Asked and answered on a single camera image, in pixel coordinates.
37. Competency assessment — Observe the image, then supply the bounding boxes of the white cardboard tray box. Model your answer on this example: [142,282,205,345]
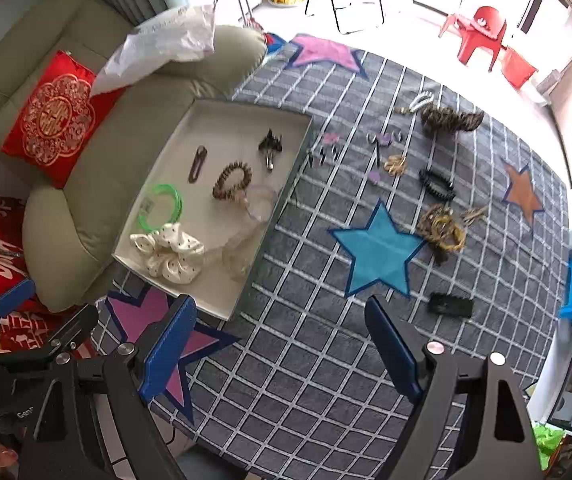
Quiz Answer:
[112,100,312,320]

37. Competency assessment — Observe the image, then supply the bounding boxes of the black lightning hairpins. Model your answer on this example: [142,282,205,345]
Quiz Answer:
[307,143,340,168]

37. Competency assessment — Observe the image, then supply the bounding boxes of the red embroidered cushion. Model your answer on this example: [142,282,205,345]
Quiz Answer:
[2,50,124,188]

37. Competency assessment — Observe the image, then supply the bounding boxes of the red printed blanket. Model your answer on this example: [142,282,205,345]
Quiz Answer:
[0,196,66,352]

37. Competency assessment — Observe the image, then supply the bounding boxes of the beige wooden hair clip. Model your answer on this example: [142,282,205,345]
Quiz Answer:
[461,206,488,226]

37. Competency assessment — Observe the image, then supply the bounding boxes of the black claw hair clip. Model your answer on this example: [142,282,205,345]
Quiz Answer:
[258,129,283,172]

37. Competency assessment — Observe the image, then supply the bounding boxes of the braided gold bracelet pile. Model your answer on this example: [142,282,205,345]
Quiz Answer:
[414,202,467,266]

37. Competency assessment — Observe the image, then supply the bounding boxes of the white polka dot scrunchie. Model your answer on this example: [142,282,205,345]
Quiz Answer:
[130,222,205,285]

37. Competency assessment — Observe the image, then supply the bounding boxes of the grey checked star tablecloth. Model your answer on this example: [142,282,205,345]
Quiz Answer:
[154,54,567,479]

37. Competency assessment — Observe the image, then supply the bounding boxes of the brown spiral hair tie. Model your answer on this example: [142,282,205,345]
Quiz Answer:
[211,160,254,202]

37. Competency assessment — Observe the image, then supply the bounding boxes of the green plastic bangle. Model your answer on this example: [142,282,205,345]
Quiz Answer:
[136,183,183,233]

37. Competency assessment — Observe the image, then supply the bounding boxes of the red plastic chair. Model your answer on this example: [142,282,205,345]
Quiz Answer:
[438,6,507,72]

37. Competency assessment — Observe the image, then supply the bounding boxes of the white plastic bag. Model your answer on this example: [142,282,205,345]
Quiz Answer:
[91,2,216,96]

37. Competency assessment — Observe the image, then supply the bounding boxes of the black script letter clip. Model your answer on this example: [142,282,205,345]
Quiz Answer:
[366,131,403,168]

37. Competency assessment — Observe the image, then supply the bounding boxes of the leopard print scrunchie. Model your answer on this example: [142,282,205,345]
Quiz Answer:
[420,105,484,136]

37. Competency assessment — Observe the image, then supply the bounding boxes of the dark brown snap hairclip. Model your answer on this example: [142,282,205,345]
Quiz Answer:
[188,145,208,183]

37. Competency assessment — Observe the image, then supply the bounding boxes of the black rectangular hair clip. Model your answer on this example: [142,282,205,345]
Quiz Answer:
[428,292,474,318]

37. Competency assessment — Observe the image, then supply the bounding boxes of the black spiral hair tie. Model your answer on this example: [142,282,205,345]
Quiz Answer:
[417,167,458,202]

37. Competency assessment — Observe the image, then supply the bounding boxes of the red plastic bucket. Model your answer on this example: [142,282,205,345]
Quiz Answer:
[501,47,538,90]

